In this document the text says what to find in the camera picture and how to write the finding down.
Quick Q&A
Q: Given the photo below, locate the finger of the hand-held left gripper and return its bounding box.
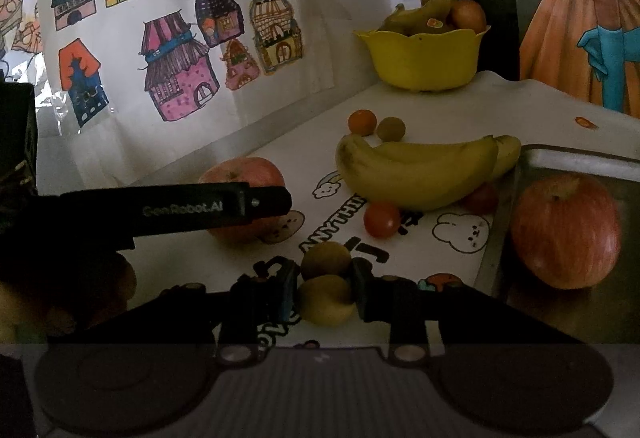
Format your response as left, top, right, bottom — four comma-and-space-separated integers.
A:
60, 182, 293, 240

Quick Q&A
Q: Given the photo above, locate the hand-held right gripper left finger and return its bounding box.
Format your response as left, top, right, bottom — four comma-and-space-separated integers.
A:
47, 259, 300, 366

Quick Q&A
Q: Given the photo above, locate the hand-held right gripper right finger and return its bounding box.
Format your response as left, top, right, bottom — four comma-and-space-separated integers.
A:
350, 259, 586, 366

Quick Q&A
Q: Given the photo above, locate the small yellow round fruit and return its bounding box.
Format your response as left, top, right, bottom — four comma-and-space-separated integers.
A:
298, 275, 355, 325

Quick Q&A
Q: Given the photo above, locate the brown kiwi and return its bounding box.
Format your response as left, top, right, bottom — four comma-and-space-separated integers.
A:
301, 241, 352, 280

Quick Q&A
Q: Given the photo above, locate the red apple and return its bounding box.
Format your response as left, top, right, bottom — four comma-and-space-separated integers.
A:
199, 157, 287, 244
511, 174, 622, 290

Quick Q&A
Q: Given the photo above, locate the red cherry tomato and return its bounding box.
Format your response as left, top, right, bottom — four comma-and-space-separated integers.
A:
461, 183, 499, 215
363, 202, 401, 239

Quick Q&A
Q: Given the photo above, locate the large yellow banana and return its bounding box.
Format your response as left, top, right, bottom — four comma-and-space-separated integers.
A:
335, 134, 499, 211

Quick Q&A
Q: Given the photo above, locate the metal tray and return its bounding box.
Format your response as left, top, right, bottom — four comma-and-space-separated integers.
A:
472, 144, 640, 345

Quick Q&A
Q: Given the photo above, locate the person's left hand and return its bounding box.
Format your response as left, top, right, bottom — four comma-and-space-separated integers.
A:
0, 253, 137, 344

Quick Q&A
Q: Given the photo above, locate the house drawings poster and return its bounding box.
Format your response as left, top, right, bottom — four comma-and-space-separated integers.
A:
36, 0, 337, 185

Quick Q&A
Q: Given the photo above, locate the small green kiwi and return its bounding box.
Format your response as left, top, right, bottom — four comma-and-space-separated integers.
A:
376, 117, 406, 142

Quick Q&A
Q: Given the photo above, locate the small orange tomato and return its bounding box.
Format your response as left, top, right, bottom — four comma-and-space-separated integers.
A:
348, 109, 377, 136

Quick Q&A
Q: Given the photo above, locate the yellow plastic bowl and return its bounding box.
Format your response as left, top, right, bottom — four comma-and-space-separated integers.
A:
355, 26, 491, 92

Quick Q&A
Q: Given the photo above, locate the greenish banana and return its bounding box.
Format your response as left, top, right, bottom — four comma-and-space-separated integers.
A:
377, 0, 452, 35

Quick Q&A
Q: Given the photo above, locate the round orange fruit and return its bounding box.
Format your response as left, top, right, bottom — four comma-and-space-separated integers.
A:
449, 0, 487, 34

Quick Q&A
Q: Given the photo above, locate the orange dress figure painting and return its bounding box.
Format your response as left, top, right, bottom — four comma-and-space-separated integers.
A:
519, 0, 640, 120

